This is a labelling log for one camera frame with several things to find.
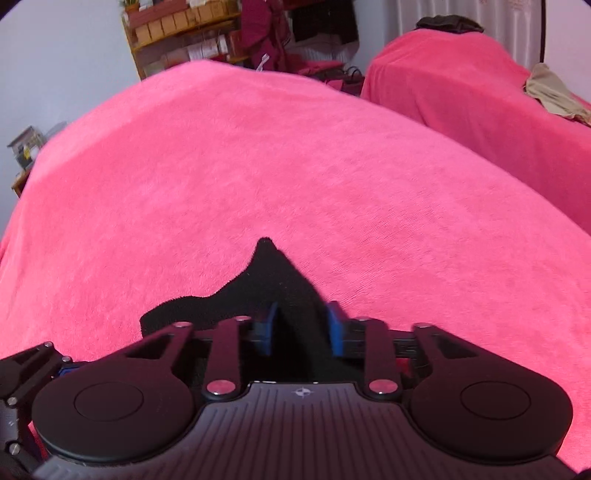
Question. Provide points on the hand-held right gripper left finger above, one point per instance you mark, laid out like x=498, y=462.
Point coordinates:
x=268, y=330

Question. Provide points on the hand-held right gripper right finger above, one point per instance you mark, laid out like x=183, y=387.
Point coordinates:
x=334, y=334

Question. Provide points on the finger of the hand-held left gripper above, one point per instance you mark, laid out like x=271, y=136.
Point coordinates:
x=11, y=434
x=34, y=364

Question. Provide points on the black pants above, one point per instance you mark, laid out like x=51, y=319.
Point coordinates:
x=277, y=286

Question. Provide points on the small cluttered side table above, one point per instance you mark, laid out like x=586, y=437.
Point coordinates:
x=27, y=147

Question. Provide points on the coral pink bed blanket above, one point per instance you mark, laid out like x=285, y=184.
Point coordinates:
x=461, y=92

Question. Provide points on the maroon hanging garment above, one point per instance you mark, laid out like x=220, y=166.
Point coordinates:
x=265, y=32

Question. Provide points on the wooden shelf with boxes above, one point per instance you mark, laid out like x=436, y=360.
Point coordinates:
x=184, y=23

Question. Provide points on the beige garment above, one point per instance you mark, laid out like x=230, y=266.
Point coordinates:
x=549, y=87

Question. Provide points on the dark crumpled garment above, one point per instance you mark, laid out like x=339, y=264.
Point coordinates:
x=450, y=23

